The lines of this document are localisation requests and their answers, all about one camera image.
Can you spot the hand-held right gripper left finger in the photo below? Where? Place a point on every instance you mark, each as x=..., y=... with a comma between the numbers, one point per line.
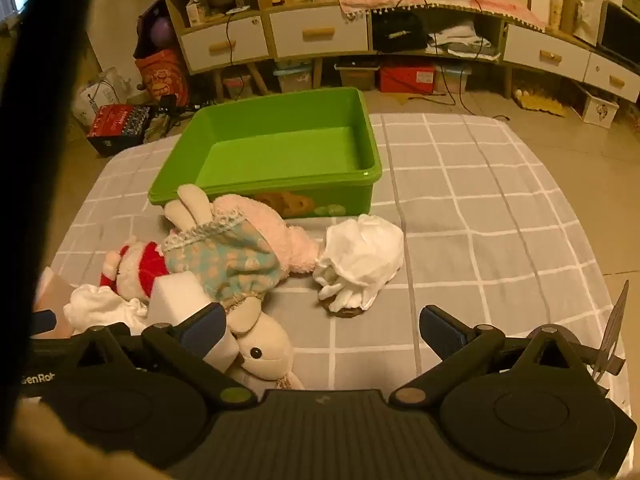
x=205, y=332

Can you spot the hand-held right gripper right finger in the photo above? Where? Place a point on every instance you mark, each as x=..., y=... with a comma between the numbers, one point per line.
x=442, y=332

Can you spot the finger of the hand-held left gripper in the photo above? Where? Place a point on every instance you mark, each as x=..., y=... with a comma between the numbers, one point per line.
x=44, y=322

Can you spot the white sponge block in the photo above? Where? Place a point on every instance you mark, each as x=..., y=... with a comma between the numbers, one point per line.
x=175, y=301

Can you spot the small white cloth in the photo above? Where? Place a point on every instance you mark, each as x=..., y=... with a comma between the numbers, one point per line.
x=95, y=306

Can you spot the pink bunny plush toy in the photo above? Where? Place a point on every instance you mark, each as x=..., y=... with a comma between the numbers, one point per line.
x=240, y=260

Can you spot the red white santa plush toy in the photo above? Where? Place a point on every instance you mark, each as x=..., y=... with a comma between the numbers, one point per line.
x=145, y=266

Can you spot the large white cloth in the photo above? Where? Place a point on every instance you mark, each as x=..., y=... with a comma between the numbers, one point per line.
x=365, y=252

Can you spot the green plastic bin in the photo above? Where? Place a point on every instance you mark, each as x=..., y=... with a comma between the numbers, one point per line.
x=280, y=160

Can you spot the person's left forearm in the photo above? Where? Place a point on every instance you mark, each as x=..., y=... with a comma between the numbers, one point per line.
x=40, y=445

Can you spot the brown round disc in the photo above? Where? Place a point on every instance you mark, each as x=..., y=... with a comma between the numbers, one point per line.
x=350, y=313

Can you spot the grey checked bed sheet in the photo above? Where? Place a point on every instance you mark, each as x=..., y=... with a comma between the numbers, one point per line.
x=475, y=210

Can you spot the red and black box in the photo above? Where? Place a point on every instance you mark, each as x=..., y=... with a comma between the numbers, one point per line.
x=117, y=127

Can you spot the white plastic bag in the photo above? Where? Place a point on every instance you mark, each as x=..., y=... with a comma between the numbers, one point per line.
x=102, y=95

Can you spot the egg tray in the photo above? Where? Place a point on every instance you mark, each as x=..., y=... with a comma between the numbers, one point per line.
x=540, y=102

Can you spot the clear plastic storage box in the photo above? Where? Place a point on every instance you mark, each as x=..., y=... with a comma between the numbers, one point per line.
x=292, y=77
x=452, y=80

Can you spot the red printed bag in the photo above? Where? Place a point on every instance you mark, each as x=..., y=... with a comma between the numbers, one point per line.
x=162, y=77

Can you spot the white printed box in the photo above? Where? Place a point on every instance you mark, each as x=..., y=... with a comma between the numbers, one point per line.
x=600, y=110

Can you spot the folded clothes pile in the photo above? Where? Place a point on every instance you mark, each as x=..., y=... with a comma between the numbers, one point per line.
x=465, y=40

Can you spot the purple ball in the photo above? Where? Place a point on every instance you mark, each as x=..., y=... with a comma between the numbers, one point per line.
x=162, y=32

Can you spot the black bag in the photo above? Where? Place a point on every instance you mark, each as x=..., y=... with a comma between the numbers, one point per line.
x=400, y=32

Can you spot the white carton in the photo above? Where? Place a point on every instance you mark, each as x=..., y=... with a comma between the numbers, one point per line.
x=196, y=11

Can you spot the wooden cabinet unit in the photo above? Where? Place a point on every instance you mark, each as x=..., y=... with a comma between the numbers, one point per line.
x=440, y=10

